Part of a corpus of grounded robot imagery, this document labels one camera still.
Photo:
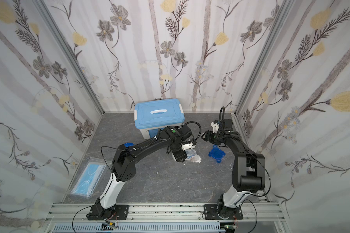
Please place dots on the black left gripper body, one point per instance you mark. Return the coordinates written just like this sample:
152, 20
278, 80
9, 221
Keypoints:
179, 154

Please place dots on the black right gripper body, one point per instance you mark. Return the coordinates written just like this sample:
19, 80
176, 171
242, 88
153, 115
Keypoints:
210, 135

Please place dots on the blue jar lid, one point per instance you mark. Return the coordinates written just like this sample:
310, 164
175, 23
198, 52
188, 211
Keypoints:
217, 154

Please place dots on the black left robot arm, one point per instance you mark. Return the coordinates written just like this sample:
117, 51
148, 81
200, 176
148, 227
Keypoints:
123, 165

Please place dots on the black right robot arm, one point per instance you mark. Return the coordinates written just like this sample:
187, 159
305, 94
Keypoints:
248, 171

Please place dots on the blue lidded white storage box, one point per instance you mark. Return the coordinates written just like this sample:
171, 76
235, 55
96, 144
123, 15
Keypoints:
154, 115

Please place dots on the left blue lidded clear jar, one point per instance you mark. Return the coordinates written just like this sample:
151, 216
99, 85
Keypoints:
128, 144

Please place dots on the bagged blue face masks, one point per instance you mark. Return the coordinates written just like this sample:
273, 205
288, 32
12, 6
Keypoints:
89, 178

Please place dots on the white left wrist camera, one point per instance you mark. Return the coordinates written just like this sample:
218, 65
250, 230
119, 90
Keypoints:
187, 146

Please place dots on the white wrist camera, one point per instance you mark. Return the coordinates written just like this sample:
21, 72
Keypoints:
215, 126
187, 146

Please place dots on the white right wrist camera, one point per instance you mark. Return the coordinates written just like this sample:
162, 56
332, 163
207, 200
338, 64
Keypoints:
215, 126

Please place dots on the white slotted cable duct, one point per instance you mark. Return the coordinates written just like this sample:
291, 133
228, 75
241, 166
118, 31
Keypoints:
171, 227

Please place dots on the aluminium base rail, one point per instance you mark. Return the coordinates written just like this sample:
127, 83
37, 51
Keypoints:
261, 217

